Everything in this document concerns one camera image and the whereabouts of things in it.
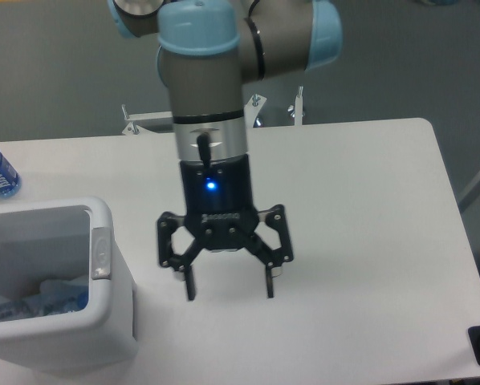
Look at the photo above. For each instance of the white metal base frame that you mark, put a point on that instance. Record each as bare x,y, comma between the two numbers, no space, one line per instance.
161,122

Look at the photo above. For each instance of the clear plastic bottle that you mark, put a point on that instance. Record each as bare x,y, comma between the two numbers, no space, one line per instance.
54,297

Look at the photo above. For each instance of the white plastic trash can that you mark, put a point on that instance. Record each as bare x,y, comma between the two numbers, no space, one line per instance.
66,239

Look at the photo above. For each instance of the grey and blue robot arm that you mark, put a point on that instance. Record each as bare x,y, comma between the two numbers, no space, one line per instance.
205,57

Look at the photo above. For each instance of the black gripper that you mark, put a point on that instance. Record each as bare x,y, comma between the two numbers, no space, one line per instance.
220,214

